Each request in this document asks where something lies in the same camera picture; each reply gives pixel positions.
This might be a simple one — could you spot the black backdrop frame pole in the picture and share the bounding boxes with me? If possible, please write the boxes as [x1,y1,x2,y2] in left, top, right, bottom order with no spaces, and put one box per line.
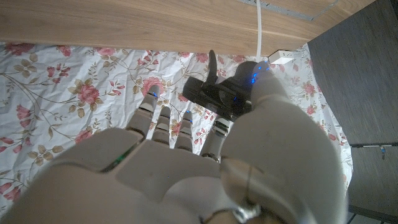
[349,142,393,149]

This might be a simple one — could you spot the white power strip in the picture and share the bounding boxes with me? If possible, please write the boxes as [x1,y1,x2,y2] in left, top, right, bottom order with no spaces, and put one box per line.
[267,49,295,65]

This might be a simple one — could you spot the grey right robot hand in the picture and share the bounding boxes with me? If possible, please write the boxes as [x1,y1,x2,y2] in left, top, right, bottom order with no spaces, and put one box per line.
[0,60,348,224]

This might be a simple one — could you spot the floral backdrop cloth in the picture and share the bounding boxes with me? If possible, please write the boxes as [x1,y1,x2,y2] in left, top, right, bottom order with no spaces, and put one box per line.
[0,42,354,215]

